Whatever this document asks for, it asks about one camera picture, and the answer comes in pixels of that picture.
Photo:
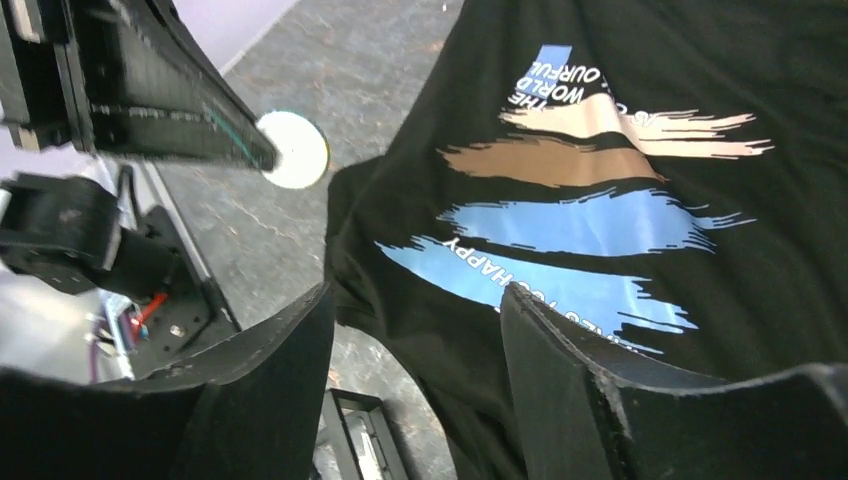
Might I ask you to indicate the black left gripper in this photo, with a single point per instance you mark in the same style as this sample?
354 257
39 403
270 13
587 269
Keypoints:
124 79

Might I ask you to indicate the round green brooch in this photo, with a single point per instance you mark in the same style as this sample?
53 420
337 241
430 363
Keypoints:
302 150

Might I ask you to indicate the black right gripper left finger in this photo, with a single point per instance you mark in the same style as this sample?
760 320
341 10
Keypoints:
245 408

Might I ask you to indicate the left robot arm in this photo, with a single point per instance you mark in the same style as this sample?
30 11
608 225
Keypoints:
64 231

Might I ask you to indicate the black printed t-shirt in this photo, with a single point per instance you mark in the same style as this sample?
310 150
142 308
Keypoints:
668 175

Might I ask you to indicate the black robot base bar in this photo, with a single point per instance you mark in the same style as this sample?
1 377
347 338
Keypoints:
161 302

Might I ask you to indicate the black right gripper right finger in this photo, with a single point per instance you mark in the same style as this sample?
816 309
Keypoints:
587 408

